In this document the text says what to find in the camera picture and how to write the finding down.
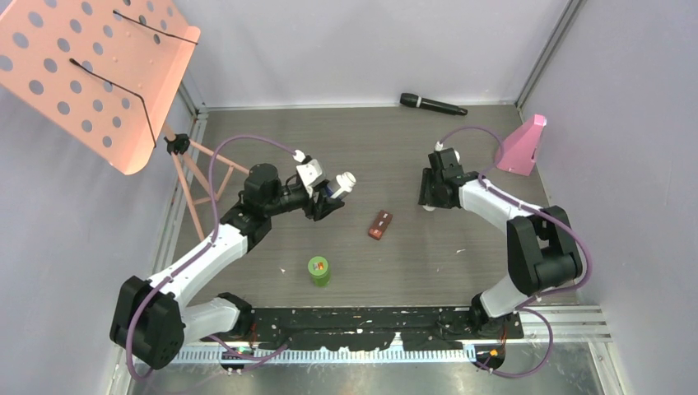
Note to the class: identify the pink wedge object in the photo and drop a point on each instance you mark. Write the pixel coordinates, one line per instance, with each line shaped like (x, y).
(518, 152)

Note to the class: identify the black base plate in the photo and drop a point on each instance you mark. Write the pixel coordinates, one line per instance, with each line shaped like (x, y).
(374, 328)

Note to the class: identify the white capped pill bottle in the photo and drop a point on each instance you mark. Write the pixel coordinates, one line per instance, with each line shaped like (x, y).
(341, 186)

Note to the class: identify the pink music stand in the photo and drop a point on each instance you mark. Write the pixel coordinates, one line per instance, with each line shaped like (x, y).
(106, 72)

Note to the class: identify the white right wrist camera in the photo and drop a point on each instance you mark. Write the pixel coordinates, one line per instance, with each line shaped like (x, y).
(439, 146)

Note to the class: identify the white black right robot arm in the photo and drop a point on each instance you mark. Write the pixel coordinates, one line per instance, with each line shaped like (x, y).
(542, 255)

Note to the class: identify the green black pill bottle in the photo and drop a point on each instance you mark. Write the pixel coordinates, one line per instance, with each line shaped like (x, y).
(319, 271)

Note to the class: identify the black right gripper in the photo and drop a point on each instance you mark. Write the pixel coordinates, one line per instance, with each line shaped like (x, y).
(425, 197)

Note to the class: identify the black microphone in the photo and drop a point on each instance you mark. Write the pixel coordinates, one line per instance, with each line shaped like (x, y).
(419, 102)

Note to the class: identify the brown translucent pill container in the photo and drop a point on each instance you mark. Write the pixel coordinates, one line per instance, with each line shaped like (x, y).
(380, 224)

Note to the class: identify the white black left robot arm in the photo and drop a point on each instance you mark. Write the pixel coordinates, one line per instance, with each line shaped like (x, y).
(153, 317)

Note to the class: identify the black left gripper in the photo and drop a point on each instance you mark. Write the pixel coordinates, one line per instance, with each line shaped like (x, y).
(323, 204)

